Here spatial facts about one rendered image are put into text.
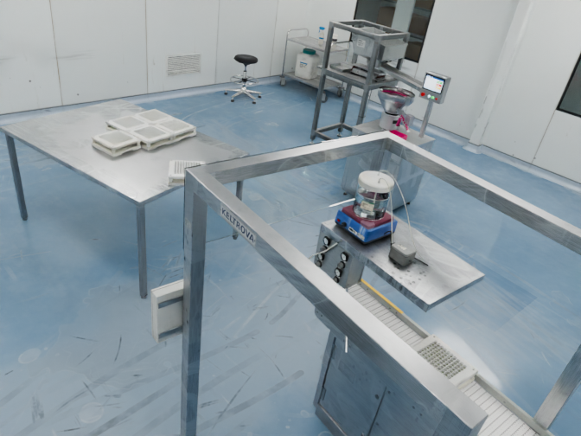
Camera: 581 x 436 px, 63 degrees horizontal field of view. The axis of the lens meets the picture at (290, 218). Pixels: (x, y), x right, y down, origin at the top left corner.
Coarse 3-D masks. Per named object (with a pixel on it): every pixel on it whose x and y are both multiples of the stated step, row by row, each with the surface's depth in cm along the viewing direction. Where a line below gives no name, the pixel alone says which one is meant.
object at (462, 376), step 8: (432, 336) 216; (416, 344) 210; (424, 344) 211; (440, 344) 212; (432, 360) 204; (448, 360) 205; (464, 360) 206; (472, 368) 203; (456, 376) 198; (464, 376) 198; (472, 376) 201; (456, 384) 194
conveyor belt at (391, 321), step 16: (352, 288) 249; (368, 304) 240; (384, 320) 231; (400, 320) 233; (400, 336) 224; (416, 336) 225; (480, 400) 198; (496, 400) 199; (496, 416) 192; (512, 416) 193; (480, 432) 185; (496, 432) 186; (512, 432) 187; (528, 432) 188
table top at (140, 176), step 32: (0, 128) 353; (32, 128) 358; (64, 128) 366; (96, 128) 373; (64, 160) 323; (96, 160) 329; (128, 160) 335; (160, 160) 342; (192, 160) 349; (128, 192) 299; (160, 192) 304
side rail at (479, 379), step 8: (368, 288) 246; (376, 296) 243; (384, 304) 240; (408, 320) 229; (416, 328) 226; (424, 336) 223; (480, 376) 204; (480, 384) 204; (488, 384) 201; (496, 392) 198; (504, 400) 196; (512, 408) 194; (520, 408) 192; (520, 416) 192; (528, 416) 190; (528, 424) 190; (536, 424) 187; (544, 432) 185
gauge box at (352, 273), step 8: (320, 232) 218; (320, 240) 219; (336, 248) 211; (328, 256) 218; (336, 256) 213; (352, 256) 204; (328, 264) 219; (336, 264) 214; (352, 264) 207; (360, 264) 212; (328, 272) 220; (344, 272) 211; (352, 272) 211; (360, 272) 216; (344, 280) 212; (352, 280) 215; (360, 280) 219; (344, 288) 214
